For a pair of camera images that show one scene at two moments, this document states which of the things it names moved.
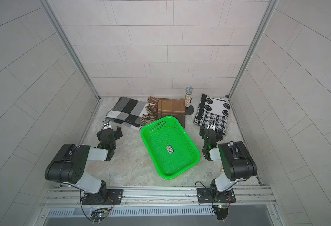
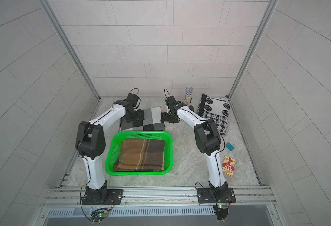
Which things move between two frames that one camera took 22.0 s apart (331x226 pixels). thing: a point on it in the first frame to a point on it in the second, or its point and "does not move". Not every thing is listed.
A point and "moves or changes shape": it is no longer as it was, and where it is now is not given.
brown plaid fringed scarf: (158, 108) to (141, 155)
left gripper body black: (116, 136) to (135, 115)
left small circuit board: (98, 214) does not move
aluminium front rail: (62, 198) does not move
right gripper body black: (205, 132) to (170, 116)
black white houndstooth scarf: (212, 108) does not move
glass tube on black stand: (189, 108) does not move
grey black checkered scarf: (128, 111) moves or changes shape
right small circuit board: (221, 211) does not move
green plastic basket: (172, 150) to (116, 137)
